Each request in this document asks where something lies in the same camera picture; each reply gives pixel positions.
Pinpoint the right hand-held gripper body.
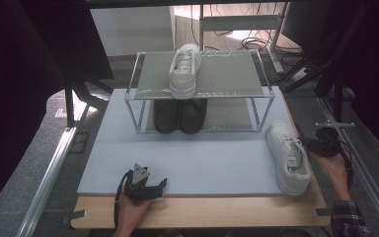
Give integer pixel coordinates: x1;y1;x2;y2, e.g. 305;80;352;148
310;121;356;158

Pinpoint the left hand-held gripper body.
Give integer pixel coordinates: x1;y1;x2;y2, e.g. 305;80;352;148
123;163;164;202

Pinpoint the white sneaker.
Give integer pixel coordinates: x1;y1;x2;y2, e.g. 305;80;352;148
168;42;203;100
265;119;313;198

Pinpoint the black slipper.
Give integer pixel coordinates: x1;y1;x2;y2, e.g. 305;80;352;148
179;98;208;135
153;98;181;134

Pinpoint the metal mesh shoe rack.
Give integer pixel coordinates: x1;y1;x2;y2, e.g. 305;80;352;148
123;48;275;134

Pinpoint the person's left hand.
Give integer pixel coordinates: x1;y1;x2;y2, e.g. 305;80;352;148
113;195;153;237

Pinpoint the person's right hand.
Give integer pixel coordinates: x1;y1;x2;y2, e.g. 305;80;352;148
309;153;352;202

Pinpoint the black tripod stand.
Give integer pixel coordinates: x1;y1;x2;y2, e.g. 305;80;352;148
278;2;373;128

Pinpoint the light blue mat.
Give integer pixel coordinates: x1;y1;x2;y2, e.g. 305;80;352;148
76;86;305;198

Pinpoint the black tape piece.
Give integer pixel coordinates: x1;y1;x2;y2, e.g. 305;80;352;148
62;208;88;225
315;207;334;217

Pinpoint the white cabinet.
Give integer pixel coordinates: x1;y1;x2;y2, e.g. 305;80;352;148
90;6;176;57

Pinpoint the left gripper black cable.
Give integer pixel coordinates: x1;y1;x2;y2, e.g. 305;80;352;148
113;169;134;229

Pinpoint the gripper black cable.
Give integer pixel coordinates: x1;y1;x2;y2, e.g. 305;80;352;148
337;139;355;191
113;169;134;229

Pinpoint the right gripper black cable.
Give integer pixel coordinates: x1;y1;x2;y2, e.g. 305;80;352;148
337;139;355;191

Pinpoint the aluminium floor rail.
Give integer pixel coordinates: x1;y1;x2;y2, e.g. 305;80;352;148
318;97;379;237
15;101;89;237

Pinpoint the bundle of black floor cables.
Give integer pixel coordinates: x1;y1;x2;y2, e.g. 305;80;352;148
240;35;304;57

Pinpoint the white metal desk frame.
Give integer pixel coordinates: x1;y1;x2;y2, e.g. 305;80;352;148
197;2;291;75

